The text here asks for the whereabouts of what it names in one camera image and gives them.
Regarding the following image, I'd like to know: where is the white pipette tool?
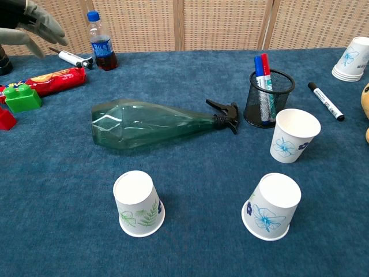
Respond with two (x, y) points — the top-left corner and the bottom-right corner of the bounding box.
(48, 47), (95, 70)

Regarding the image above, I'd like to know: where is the yellow plush toy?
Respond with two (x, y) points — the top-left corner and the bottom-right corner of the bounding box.
(361, 83), (369, 144)

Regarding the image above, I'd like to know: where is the black marker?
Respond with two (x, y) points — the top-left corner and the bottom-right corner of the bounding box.
(307, 82), (345, 122)

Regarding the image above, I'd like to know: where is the blue table mat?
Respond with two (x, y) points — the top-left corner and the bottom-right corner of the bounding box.
(0, 47), (369, 277)

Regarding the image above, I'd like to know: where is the blue marker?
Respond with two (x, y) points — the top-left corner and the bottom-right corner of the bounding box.
(253, 55), (272, 127)

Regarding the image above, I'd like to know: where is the green spray bottle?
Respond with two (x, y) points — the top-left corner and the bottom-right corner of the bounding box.
(91, 98), (239, 150)

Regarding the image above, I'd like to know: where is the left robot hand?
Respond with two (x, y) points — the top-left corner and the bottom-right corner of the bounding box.
(0, 0), (69, 58)

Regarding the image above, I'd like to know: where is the inverted blue flower paper cup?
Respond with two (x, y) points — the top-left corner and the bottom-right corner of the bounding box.
(241, 172), (302, 242)

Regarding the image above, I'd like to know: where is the upright blue flower paper cup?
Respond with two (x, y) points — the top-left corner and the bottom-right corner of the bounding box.
(270, 108), (322, 164)

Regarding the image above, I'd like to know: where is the red marker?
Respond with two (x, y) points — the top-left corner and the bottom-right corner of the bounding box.
(261, 53), (278, 122)

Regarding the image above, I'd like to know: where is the stack of paper cups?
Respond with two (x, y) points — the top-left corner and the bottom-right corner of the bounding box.
(331, 36), (369, 83)

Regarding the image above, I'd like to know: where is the red toy brick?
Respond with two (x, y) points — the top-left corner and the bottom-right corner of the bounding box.
(0, 106), (18, 132)

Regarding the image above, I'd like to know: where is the green toy brick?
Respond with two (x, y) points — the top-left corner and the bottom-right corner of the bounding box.
(2, 85), (43, 114)

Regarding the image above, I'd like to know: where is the black round object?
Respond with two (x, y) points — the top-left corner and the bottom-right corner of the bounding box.
(0, 45), (14, 76)

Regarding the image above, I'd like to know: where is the black mesh pen holder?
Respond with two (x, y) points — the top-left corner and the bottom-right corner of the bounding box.
(243, 68), (296, 129)

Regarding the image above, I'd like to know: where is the wicker folding screen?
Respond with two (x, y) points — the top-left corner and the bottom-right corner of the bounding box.
(0, 0), (369, 57)

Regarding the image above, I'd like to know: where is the blue cap cola bottle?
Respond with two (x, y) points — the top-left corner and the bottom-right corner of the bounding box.
(86, 10), (119, 71)

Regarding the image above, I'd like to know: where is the green leaf paper cup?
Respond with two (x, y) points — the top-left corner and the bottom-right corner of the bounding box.
(112, 170), (165, 238)

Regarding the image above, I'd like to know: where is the red biscuit pack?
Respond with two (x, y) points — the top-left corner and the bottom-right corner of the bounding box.
(0, 66), (87, 104)

